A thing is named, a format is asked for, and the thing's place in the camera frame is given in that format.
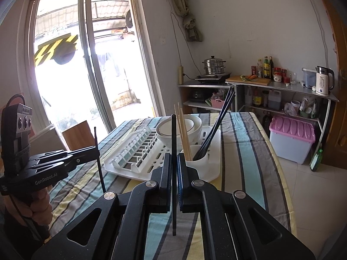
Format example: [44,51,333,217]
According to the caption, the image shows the black chopstick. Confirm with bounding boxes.
[171,114,177,236]
[93,126,106,194]

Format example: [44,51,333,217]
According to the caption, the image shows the metal kitchen shelf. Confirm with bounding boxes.
[179,80,338,147]

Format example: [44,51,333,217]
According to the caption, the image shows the person's left hand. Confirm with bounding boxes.
[3,188,53,226]

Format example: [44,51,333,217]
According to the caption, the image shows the wooden chair back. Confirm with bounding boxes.
[62,120,94,150]

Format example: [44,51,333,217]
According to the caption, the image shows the striped tablecloth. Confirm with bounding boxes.
[49,112,297,259]

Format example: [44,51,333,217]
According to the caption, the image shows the white utensil cup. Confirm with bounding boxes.
[181,144,209,180]

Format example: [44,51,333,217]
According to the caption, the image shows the white plastic dish rack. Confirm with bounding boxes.
[102,127,221,182]

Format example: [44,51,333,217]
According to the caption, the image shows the black chopsticks bundle in cup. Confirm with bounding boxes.
[193,88,235,161]

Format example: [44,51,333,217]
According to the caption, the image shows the wooden chopstick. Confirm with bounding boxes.
[177,101,194,161]
[173,104,191,161]

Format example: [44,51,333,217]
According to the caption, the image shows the green glass bottle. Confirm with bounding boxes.
[310,144,323,172]

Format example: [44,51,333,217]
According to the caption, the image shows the pink lidded storage box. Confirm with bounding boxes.
[269,115,316,164]

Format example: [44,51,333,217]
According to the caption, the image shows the white ceramic bowl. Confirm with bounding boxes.
[156,114,202,148]

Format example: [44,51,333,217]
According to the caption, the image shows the pink plastic basket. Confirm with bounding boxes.
[211,99,225,109]

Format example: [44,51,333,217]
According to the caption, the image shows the plastic jug on shelf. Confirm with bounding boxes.
[268,90,282,110]

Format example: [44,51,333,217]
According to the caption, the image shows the wooden cutting board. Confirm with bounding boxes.
[226,75,270,86]

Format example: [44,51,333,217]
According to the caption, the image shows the black induction cooker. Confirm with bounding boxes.
[195,73,231,85]

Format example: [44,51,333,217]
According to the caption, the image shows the stainless steel steamer pot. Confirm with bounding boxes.
[202,55,226,75]

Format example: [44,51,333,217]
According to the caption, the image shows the translucent plastic container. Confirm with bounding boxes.
[302,68,317,89]

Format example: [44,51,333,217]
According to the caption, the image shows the dark sauce bottle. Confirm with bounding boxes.
[269,56,274,80]

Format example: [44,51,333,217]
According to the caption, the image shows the white electric kettle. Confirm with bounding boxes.
[316,66,335,96]

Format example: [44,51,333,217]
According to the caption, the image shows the wooden door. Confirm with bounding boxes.
[322,0,346,169]

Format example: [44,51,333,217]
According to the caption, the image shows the sliding window frame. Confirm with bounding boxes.
[17,0,165,134]

